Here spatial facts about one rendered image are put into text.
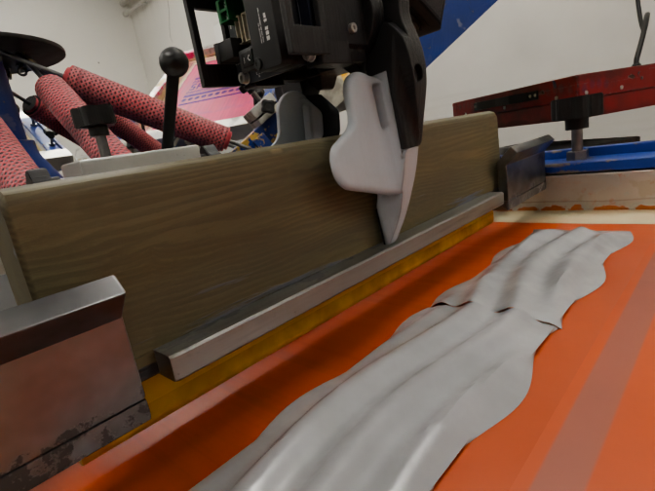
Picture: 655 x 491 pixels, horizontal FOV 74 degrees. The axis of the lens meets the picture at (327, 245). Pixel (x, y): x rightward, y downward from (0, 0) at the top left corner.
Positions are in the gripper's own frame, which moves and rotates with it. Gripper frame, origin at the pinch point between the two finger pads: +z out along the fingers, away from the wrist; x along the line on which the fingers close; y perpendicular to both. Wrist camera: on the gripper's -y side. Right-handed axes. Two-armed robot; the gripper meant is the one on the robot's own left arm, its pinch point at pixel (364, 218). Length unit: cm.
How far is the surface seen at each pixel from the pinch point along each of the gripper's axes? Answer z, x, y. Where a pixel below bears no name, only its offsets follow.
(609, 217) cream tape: 5.4, 8.7, -22.2
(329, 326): 5.3, 0.0, 4.5
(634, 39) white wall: -23, -17, -200
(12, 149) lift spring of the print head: -10, -50, 6
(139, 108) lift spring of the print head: -16, -64, -18
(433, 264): 5.4, 0.1, -7.1
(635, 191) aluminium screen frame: 3.8, 10.0, -25.3
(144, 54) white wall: -111, -405, -200
